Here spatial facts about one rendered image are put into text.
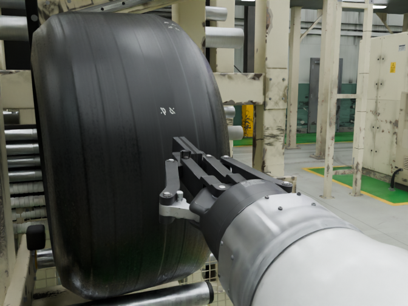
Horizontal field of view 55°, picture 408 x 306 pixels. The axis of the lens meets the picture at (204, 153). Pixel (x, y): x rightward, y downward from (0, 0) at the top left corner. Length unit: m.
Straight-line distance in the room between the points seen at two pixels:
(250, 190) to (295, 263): 0.09
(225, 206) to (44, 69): 0.42
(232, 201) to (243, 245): 0.05
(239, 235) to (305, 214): 0.04
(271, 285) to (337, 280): 0.04
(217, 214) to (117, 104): 0.32
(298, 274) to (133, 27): 0.56
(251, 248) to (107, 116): 0.37
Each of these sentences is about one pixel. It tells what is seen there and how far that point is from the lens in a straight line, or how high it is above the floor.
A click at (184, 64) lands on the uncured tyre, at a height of 1.34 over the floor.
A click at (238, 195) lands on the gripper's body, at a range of 0.28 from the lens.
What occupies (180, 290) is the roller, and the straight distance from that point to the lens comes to 0.80.
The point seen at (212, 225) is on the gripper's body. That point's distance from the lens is 0.29.
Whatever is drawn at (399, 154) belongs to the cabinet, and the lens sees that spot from 5.57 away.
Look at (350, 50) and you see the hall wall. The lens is 12.13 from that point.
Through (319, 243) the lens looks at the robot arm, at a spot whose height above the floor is 1.23.
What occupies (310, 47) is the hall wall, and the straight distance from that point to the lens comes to 11.47.
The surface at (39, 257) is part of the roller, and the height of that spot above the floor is 0.91.
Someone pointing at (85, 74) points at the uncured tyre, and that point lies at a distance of 0.59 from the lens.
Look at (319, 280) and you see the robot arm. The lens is 0.19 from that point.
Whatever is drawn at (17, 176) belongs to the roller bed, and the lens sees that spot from 1.16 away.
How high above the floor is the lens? 1.31
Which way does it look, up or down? 10 degrees down
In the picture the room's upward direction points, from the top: straight up
